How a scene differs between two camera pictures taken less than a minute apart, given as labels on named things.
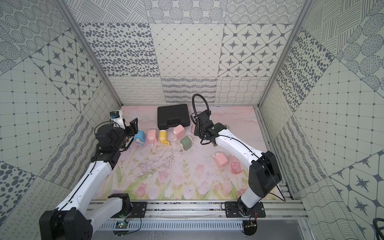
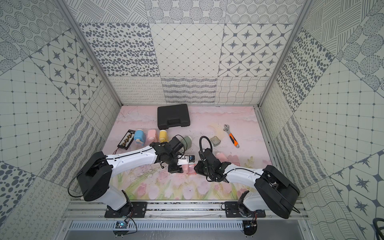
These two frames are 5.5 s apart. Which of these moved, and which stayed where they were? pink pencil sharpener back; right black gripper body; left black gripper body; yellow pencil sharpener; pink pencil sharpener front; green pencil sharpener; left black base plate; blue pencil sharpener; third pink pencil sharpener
Moved: pink pencil sharpener back; left black gripper body; right black gripper body
Stayed: blue pencil sharpener; yellow pencil sharpener; left black base plate; pink pencil sharpener front; green pencil sharpener; third pink pencil sharpener
